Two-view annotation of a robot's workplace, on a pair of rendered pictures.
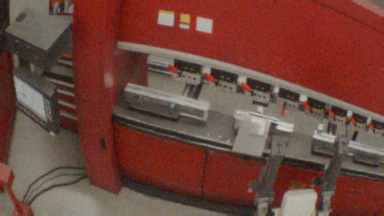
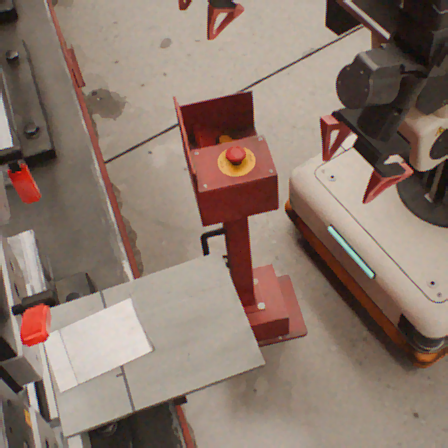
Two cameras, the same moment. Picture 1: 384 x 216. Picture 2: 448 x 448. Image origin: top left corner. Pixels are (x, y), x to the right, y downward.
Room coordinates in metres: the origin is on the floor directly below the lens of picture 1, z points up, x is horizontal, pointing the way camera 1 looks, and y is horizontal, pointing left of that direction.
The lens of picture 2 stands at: (2.42, 0.07, 1.86)
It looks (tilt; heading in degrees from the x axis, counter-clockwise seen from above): 56 degrees down; 244
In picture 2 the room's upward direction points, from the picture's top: 7 degrees counter-clockwise
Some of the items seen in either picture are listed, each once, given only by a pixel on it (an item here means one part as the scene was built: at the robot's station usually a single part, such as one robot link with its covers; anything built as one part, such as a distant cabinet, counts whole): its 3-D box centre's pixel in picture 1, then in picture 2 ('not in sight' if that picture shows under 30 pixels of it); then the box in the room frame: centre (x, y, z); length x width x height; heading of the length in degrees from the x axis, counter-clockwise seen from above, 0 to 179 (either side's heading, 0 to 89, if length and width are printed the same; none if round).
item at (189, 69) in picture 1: (188, 67); not in sight; (2.60, 0.03, 1.26); 0.15 x 0.09 x 0.17; 77
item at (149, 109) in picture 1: (153, 110); not in sight; (2.58, 0.22, 0.89); 0.30 x 0.05 x 0.03; 77
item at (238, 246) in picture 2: not in sight; (238, 247); (2.03, -0.73, 0.39); 0.05 x 0.05 x 0.54; 71
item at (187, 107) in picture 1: (164, 101); not in sight; (2.63, 0.16, 0.92); 0.50 x 0.06 x 0.10; 77
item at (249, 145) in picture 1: (252, 136); (148, 338); (2.36, -0.35, 1.00); 0.26 x 0.18 x 0.01; 167
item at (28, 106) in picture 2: (329, 152); (25, 99); (2.32, -0.96, 0.89); 0.30 x 0.05 x 0.03; 77
